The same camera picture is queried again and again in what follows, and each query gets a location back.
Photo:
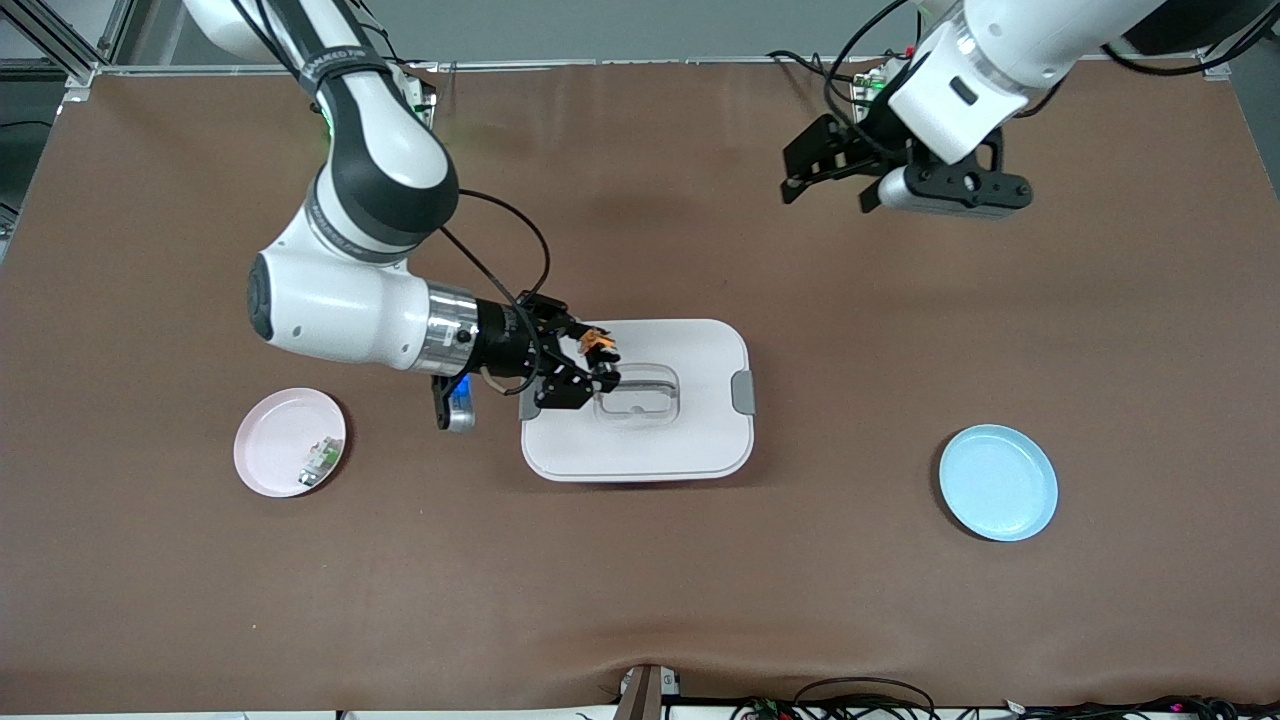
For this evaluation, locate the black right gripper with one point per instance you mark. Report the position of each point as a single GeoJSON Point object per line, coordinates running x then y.
{"type": "Point", "coordinates": [503, 345]}

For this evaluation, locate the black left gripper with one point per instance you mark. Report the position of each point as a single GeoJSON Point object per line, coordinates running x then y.
{"type": "Point", "coordinates": [868, 138]}

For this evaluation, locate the orange push button switch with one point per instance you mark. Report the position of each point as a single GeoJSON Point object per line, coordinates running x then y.
{"type": "Point", "coordinates": [600, 343]}

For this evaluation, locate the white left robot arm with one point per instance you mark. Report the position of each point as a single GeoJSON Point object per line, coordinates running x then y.
{"type": "Point", "coordinates": [1000, 60]}

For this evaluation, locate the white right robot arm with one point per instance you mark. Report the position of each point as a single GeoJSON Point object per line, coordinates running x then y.
{"type": "Point", "coordinates": [350, 310]}

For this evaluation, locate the grey box latch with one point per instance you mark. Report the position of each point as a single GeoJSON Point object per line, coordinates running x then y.
{"type": "Point", "coordinates": [743, 392]}
{"type": "Point", "coordinates": [528, 408]}

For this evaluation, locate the white lidded storage box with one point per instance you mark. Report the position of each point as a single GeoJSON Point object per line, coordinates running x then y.
{"type": "Point", "coordinates": [650, 450]}

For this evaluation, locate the brown table cover sheet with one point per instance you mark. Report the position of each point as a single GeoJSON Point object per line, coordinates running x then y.
{"type": "Point", "coordinates": [640, 570]}

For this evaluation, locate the pink round plate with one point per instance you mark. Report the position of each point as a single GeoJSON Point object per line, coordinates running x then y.
{"type": "Point", "coordinates": [275, 440]}

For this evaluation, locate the light blue round plate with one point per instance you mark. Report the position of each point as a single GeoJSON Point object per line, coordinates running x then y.
{"type": "Point", "coordinates": [1000, 485]}

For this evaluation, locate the silver table edge rail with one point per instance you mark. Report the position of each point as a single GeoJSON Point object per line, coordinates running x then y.
{"type": "Point", "coordinates": [650, 63]}

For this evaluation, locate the green push button switch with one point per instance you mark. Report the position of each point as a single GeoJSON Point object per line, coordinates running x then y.
{"type": "Point", "coordinates": [320, 462]}

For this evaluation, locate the brown metal bracket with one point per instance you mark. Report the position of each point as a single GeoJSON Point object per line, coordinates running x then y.
{"type": "Point", "coordinates": [640, 695]}

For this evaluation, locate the aluminium frame profile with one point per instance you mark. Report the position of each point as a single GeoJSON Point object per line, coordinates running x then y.
{"type": "Point", "coordinates": [1218, 68]}
{"type": "Point", "coordinates": [80, 72]}

